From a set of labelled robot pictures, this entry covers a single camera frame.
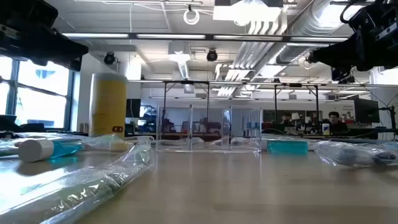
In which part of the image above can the person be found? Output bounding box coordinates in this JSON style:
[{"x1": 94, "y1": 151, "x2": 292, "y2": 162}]
[
  {"x1": 279, "y1": 113, "x2": 296, "y2": 131},
  {"x1": 326, "y1": 111, "x2": 349, "y2": 134}
]

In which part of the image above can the clear acrylic organizer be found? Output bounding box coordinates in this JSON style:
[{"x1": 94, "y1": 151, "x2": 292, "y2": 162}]
[{"x1": 155, "y1": 105, "x2": 262, "y2": 153}]

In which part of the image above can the yellow wipes canister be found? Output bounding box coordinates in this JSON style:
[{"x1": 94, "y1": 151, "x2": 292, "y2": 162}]
[{"x1": 88, "y1": 72, "x2": 128, "y2": 139}]

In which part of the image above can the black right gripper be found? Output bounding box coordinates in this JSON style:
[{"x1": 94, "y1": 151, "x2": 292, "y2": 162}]
[{"x1": 310, "y1": 0, "x2": 398, "y2": 73}]

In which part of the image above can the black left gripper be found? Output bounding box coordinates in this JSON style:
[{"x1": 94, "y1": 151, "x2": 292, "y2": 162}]
[{"x1": 0, "y1": 0, "x2": 90, "y2": 72}]

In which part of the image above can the black monitor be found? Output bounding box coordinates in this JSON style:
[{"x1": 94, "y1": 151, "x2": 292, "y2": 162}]
[{"x1": 353, "y1": 98, "x2": 381, "y2": 124}]

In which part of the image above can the dark monitor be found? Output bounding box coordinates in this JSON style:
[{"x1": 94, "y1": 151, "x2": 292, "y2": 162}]
[{"x1": 126, "y1": 98, "x2": 142, "y2": 118}]

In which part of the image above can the large window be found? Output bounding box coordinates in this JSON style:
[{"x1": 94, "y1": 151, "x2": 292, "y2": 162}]
[{"x1": 0, "y1": 55, "x2": 77, "y2": 133}]

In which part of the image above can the dark blue toothbrush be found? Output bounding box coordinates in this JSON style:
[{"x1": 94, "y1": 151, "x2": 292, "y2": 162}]
[{"x1": 314, "y1": 140, "x2": 398, "y2": 168}]

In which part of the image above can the long ceiling light strip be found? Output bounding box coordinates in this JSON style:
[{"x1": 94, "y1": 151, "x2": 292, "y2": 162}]
[{"x1": 61, "y1": 32, "x2": 351, "y2": 43}]

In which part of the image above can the white cable coil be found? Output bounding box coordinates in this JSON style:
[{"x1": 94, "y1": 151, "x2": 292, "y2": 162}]
[{"x1": 182, "y1": 8, "x2": 201, "y2": 26}]

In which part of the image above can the silver ventilation duct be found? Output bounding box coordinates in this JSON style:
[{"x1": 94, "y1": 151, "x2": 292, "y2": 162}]
[{"x1": 276, "y1": 0, "x2": 352, "y2": 65}]

